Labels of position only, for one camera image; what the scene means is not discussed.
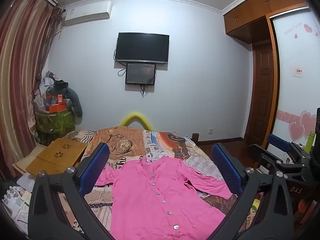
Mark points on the orange box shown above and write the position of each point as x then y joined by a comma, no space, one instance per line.
57,108

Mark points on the brown wooden door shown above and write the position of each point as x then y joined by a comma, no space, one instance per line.
262,92

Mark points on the small paper notice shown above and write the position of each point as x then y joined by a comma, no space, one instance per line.
297,72

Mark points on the green bottle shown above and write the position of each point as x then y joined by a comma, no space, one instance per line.
309,142

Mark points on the wooden overhead cabinet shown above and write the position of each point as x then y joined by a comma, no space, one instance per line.
250,15

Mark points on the large black wall television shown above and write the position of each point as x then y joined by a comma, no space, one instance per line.
142,46

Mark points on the green patterned storage bag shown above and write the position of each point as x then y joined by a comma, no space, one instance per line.
55,122

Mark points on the pile of clothes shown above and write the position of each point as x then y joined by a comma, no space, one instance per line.
47,82

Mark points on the white air conditioner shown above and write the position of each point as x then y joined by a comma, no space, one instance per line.
87,13

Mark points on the yellow foam arch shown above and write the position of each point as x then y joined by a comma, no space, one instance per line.
135,115

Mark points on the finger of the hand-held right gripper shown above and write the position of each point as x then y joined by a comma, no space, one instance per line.
278,142
268,158

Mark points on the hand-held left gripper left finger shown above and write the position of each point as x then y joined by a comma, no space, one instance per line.
97,165

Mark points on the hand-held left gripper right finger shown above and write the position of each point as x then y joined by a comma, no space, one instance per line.
225,165

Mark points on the wooden lap desk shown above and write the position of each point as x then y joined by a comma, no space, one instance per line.
55,155

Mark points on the small black wall monitor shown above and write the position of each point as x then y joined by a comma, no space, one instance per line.
140,73

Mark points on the printed bed sheet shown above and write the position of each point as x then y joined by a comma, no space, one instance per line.
130,145

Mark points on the striped brown curtain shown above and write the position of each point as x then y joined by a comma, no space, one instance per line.
20,80

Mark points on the white heart-print sliding door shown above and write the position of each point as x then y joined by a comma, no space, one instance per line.
295,100

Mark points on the pile of papers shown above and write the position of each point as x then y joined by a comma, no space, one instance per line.
15,205

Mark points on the wooden bed post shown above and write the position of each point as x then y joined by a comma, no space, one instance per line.
195,138

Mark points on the pink button shirt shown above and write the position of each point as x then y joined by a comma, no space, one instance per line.
150,205

